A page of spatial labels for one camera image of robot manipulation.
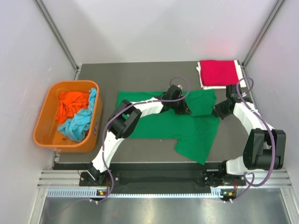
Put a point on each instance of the green t shirt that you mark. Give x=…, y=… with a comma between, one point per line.
x=195, y=133

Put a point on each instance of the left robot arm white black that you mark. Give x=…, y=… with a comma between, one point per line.
x=124, y=120

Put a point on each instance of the folded white t shirt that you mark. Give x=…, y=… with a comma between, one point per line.
x=240, y=70

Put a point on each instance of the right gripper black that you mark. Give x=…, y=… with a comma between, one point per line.
x=216, y=110

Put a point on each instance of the orange plastic basket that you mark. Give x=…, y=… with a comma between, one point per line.
x=46, y=132

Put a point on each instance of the folded red t shirt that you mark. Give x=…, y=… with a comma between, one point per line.
x=217, y=72

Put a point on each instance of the slotted grey cable duct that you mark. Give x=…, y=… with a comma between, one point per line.
x=99, y=193

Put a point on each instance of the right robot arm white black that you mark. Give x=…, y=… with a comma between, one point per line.
x=265, y=146

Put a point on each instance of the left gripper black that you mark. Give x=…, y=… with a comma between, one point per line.
x=183, y=108

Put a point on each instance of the light blue t shirt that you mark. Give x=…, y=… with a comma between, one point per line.
x=77, y=127

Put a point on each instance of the orange t shirt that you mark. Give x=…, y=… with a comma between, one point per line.
x=71, y=103

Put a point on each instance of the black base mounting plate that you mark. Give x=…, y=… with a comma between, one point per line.
x=156, y=177

